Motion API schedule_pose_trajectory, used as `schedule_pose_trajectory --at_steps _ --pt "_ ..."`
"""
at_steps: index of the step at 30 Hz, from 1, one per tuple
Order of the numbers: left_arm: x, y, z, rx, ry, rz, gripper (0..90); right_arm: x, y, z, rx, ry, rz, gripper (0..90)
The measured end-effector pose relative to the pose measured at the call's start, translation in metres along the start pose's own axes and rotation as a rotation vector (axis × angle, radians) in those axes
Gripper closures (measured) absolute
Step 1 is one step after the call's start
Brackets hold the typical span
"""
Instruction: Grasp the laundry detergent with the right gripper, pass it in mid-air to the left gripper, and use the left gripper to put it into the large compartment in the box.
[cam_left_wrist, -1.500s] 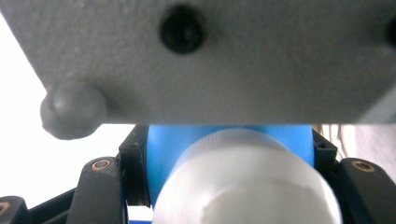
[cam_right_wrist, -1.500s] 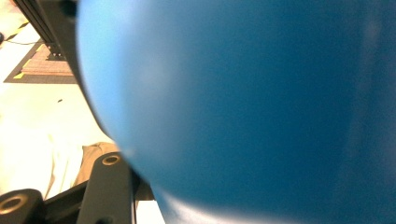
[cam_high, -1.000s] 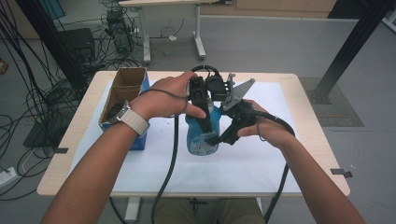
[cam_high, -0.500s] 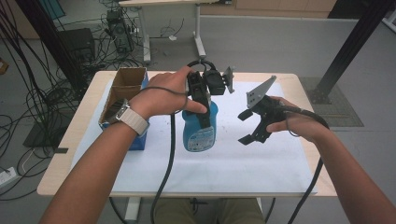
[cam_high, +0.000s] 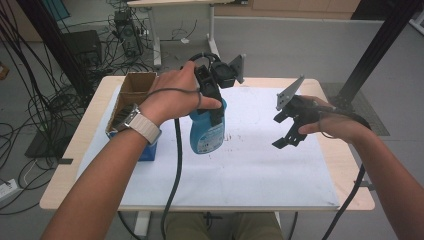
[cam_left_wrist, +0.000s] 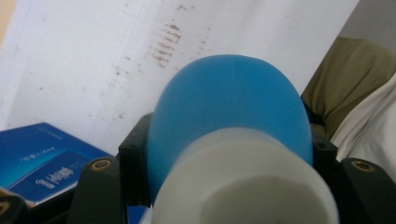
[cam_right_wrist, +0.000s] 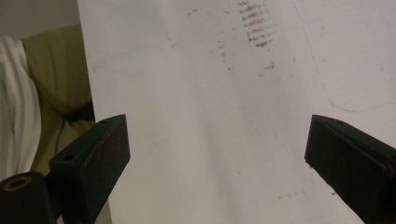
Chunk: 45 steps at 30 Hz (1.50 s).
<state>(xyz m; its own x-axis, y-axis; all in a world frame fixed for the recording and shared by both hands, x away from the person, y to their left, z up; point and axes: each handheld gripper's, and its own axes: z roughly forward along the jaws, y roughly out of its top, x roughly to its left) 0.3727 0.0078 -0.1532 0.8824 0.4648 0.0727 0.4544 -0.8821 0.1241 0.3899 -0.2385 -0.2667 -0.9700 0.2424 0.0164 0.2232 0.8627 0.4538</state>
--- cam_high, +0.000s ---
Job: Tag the blue cardboard box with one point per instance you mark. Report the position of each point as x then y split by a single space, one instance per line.
133 86

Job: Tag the black floor plate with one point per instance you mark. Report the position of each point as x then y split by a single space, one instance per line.
43 146

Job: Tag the white desk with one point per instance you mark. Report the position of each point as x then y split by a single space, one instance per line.
156 40

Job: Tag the black equipment box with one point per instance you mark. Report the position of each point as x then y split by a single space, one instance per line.
83 46

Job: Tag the person's right hand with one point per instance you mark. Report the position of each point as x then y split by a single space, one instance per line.
336 125

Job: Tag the blue detergent bottle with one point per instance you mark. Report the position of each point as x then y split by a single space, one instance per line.
203 136

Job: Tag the white table mat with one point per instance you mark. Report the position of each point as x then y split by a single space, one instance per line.
240 181

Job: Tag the white table leg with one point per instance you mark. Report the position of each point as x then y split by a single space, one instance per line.
141 226

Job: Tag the white power strip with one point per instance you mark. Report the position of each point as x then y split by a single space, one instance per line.
7 190

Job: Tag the grey floor mat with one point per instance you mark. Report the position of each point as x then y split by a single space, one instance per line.
373 116

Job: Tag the black metal bracket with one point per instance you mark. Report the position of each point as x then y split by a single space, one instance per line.
65 161
364 184

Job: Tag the person's left hand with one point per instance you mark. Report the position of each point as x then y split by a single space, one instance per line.
173 100

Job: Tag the person's khaki trousers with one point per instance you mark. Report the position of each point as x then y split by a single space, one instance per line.
186 228

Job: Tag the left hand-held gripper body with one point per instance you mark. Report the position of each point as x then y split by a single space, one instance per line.
210 81

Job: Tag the black computer tower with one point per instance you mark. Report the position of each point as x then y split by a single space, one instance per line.
128 33

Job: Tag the black metal post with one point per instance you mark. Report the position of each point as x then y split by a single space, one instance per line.
376 46
56 46

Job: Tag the wristwatch with beige band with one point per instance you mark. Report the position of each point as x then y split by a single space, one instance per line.
140 125

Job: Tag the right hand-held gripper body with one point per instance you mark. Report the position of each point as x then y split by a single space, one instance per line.
301 110

